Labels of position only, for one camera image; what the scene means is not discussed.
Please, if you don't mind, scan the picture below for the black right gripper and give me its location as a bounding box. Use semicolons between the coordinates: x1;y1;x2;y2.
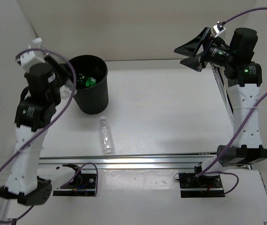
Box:
174;28;236;72

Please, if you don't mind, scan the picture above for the clear water bottle blue label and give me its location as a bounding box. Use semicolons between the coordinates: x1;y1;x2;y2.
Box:
32;37;73;99

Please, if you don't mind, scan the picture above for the green plastic soda bottle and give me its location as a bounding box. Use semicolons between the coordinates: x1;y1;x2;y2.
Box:
77;74;96;89

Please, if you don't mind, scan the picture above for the clear unlabelled water bottle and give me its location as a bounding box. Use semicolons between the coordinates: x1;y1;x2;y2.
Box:
98;116;115;154

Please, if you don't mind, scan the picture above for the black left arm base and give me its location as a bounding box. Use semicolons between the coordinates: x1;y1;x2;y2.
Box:
52;173;98;197

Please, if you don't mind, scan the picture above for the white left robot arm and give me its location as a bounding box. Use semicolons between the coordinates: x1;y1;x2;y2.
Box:
0;48;76;206

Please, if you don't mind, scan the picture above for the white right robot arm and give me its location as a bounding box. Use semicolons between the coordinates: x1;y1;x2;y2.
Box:
174;27;267;188

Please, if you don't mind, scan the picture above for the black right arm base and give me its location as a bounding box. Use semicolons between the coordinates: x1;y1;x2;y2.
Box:
173;172;225;198

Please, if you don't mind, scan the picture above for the black plastic waste bin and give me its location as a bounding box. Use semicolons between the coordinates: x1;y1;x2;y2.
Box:
69;55;109;115

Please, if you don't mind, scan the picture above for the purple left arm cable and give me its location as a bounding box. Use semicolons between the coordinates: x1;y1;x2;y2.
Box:
0;48;99;223

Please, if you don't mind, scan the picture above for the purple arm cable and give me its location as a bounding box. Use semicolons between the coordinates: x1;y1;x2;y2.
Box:
195;7;267;195
0;48;99;223

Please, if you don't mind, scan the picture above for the aluminium table front rail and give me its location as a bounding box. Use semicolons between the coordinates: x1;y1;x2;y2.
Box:
39;153;216;170

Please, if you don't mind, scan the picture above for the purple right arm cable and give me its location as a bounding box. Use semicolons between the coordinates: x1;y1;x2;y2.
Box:
195;7;267;195

